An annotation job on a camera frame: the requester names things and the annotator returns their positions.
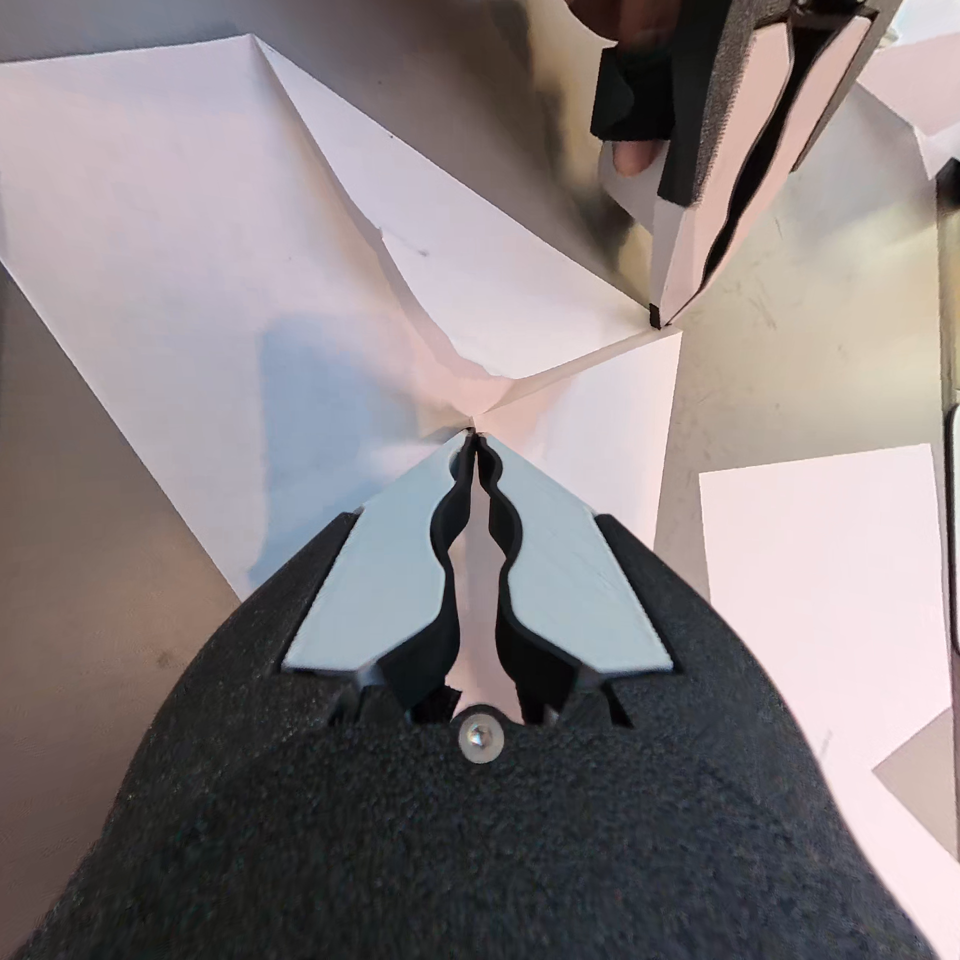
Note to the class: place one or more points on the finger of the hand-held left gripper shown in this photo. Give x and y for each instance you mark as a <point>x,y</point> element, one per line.
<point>810,97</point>
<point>727,135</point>

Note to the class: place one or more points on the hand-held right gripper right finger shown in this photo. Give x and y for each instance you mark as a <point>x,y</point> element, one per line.
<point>585,592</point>

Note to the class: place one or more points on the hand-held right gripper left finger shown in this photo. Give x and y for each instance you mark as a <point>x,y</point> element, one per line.
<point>375,585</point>

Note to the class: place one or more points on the white paper sheet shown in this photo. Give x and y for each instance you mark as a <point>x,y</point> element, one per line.
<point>915,90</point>
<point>810,562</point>
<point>187,187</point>

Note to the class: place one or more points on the person's left hand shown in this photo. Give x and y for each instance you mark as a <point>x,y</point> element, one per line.
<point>630,22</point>

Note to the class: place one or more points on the folded white paper sheet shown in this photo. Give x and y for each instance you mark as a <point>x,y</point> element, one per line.
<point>915,90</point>

